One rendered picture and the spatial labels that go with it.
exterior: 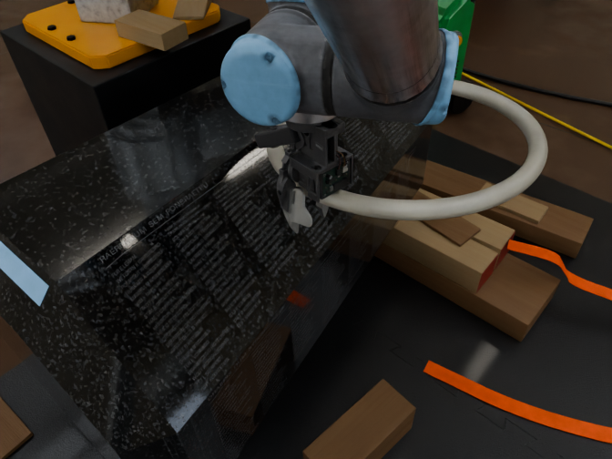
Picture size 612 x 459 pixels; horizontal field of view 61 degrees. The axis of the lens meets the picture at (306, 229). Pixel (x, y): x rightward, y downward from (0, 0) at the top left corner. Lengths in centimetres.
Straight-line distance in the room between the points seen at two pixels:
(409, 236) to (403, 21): 144
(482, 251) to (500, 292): 15
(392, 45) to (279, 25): 23
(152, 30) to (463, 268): 117
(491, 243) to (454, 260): 15
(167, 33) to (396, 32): 130
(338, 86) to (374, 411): 107
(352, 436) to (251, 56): 109
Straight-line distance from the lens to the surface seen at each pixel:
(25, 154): 287
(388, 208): 75
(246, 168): 110
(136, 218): 99
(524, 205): 213
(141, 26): 167
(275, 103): 54
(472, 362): 172
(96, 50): 171
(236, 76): 55
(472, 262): 171
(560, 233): 208
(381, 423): 144
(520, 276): 186
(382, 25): 34
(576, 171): 257
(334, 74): 52
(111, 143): 121
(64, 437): 172
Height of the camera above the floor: 144
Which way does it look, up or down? 44 degrees down
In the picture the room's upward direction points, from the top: 3 degrees counter-clockwise
